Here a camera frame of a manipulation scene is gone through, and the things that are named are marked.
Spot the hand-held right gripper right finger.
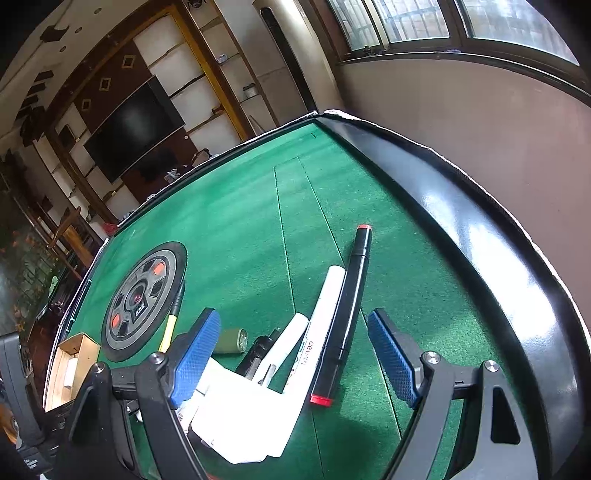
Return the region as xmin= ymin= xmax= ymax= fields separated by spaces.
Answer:
xmin=367 ymin=308 xmax=541 ymax=480

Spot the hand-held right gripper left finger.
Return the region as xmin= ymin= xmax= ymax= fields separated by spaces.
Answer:
xmin=55 ymin=308 xmax=222 ymax=480

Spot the small green cylinder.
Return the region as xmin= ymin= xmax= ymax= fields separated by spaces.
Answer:
xmin=212 ymin=328 xmax=250 ymax=356

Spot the yellow-handled screwdriver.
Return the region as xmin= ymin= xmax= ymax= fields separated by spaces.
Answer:
xmin=158 ymin=278 xmax=187 ymax=357

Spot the black plastic clip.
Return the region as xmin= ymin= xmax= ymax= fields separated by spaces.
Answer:
xmin=235 ymin=328 xmax=282 ymax=381

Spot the wooden box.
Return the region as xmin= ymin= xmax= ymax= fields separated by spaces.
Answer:
xmin=44 ymin=333 xmax=101 ymax=411

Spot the black marker with red caps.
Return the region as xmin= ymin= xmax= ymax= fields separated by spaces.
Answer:
xmin=309 ymin=224 xmax=374 ymax=408

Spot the white plastic block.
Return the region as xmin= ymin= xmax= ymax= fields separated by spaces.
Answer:
xmin=191 ymin=367 xmax=305 ymax=464

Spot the white marker with grey print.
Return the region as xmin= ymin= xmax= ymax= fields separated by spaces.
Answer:
xmin=281 ymin=265 xmax=347 ymax=407

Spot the plain white pen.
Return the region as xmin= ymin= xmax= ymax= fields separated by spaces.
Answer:
xmin=252 ymin=313 xmax=309 ymax=393

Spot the round black table control panel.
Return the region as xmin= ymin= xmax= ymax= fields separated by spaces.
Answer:
xmin=100 ymin=241 xmax=188 ymax=363

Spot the wooden chair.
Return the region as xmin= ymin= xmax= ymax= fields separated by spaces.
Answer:
xmin=39 ymin=208 xmax=93 ymax=273

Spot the cream tower air conditioner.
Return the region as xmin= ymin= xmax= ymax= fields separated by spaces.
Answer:
xmin=253 ymin=0 xmax=340 ymax=130

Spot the dark-framed window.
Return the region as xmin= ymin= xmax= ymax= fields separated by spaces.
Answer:
xmin=323 ymin=0 xmax=583 ymax=88

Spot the black wall television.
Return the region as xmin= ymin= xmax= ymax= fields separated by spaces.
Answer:
xmin=83 ymin=76 xmax=187 ymax=183

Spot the wooden wall cabinet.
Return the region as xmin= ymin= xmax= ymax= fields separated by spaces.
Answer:
xmin=28 ymin=0 xmax=278 ymax=222

